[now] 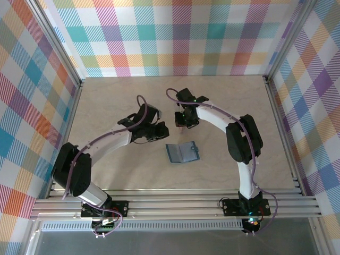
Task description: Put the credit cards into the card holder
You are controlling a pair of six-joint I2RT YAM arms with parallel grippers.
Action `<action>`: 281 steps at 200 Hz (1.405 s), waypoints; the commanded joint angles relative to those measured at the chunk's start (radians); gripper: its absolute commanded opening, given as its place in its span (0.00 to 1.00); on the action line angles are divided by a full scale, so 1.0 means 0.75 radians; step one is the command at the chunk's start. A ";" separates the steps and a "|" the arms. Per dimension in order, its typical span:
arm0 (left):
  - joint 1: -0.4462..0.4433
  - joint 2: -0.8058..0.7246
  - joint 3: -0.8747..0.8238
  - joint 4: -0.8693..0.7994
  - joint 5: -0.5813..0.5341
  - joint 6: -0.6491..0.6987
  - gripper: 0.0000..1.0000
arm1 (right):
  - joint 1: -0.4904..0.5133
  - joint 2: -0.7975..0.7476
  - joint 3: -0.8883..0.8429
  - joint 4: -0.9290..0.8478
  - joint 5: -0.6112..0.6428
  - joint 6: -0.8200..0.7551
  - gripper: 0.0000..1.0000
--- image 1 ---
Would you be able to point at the blue leather card holder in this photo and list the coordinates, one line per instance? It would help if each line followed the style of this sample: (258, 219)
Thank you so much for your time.
(186, 152)

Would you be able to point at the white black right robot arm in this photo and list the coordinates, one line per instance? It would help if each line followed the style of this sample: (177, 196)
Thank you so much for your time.
(212, 119)

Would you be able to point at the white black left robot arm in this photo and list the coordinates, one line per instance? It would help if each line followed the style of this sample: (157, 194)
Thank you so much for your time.
(117, 142)

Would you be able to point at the grey metal sheet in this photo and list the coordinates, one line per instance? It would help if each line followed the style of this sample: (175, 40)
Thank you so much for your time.
(172, 244)

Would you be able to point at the small board with LEDs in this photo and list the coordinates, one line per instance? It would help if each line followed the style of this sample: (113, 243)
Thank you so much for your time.
(251, 221)

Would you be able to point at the long aluminium frame rail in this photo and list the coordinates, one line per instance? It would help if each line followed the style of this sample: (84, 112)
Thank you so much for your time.
(172, 205)

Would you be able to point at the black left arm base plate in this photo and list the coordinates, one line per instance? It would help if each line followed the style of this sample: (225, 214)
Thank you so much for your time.
(120, 207)

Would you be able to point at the aluminium side rail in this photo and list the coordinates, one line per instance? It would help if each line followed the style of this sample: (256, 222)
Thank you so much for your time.
(283, 132)
(66, 127)

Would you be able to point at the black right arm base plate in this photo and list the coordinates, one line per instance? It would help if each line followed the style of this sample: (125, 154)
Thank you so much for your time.
(231, 207)

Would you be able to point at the aluminium frame post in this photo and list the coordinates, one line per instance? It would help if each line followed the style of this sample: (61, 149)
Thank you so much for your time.
(287, 40)
(62, 50)

